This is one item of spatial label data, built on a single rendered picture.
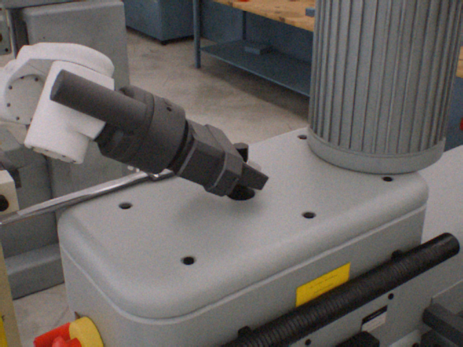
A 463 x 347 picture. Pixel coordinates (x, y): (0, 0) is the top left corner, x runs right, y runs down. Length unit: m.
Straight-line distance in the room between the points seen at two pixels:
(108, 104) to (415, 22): 0.39
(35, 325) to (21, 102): 2.92
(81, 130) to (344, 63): 0.35
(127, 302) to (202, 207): 0.18
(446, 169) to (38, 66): 0.77
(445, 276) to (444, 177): 0.21
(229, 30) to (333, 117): 7.25
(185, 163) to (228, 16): 7.38
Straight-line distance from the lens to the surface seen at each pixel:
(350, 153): 0.88
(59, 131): 0.69
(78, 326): 0.79
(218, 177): 0.74
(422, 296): 1.06
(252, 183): 0.80
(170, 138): 0.72
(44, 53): 0.74
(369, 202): 0.83
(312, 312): 0.77
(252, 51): 7.14
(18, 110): 0.78
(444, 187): 1.17
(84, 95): 0.66
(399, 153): 0.88
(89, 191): 0.83
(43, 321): 3.67
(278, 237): 0.74
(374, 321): 0.96
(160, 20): 8.18
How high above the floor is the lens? 2.29
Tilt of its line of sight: 27 degrees down
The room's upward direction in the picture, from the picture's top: straight up
